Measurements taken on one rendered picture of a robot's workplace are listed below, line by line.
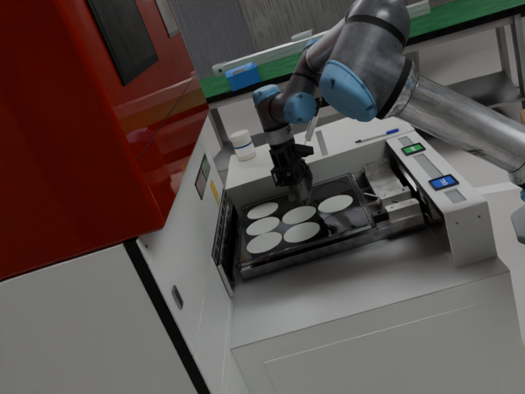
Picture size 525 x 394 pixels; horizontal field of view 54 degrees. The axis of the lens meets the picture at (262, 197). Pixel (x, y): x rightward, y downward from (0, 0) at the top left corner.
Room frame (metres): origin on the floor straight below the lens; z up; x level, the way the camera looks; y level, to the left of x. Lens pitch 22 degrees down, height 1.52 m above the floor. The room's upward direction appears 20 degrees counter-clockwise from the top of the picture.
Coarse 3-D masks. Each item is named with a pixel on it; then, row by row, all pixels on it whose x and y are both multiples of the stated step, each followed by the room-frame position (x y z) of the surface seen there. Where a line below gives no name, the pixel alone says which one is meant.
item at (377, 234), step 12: (384, 228) 1.18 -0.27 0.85; (408, 228) 1.17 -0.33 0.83; (336, 240) 1.21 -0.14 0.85; (348, 240) 1.19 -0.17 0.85; (360, 240) 1.19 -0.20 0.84; (372, 240) 1.18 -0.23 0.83; (300, 252) 1.22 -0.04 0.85; (312, 252) 1.20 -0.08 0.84; (324, 252) 1.20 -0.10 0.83; (336, 252) 1.19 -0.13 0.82; (252, 264) 1.24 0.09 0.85; (264, 264) 1.22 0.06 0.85; (276, 264) 1.22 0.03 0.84; (288, 264) 1.21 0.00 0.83; (252, 276) 1.23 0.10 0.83
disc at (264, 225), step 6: (258, 222) 1.38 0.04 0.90; (264, 222) 1.37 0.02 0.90; (270, 222) 1.35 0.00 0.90; (276, 222) 1.34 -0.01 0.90; (252, 228) 1.35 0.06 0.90; (258, 228) 1.34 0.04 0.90; (264, 228) 1.33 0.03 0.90; (270, 228) 1.31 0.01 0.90; (252, 234) 1.32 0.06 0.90; (258, 234) 1.31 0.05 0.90
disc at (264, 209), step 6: (264, 204) 1.49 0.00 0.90; (270, 204) 1.48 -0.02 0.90; (276, 204) 1.46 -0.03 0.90; (252, 210) 1.48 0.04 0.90; (258, 210) 1.46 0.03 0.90; (264, 210) 1.45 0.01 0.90; (270, 210) 1.43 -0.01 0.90; (252, 216) 1.44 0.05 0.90; (258, 216) 1.43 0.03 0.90; (264, 216) 1.41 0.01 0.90
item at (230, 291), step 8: (232, 200) 1.56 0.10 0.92; (232, 208) 1.51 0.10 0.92; (224, 216) 1.41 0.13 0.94; (224, 224) 1.35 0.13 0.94; (232, 224) 1.50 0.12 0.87; (224, 232) 1.30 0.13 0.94; (232, 232) 1.44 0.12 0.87; (224, 240) 1.25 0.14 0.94; (232, 240) 1.39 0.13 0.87; (224, 248) 1.22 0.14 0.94; (232, 248) 1.34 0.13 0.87; (224, 256) 1.19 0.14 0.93; (232, 256) 1.28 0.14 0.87; (216, 264) 1.13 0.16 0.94; (224, 264) 1.16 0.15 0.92; (232, 264) 1.24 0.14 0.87; (224, 272) 1.13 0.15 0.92; (232, 272) 1.20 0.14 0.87; (224, 280) 1.13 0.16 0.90; (232, 280) 1.17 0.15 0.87; (232, 288) 1.14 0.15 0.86
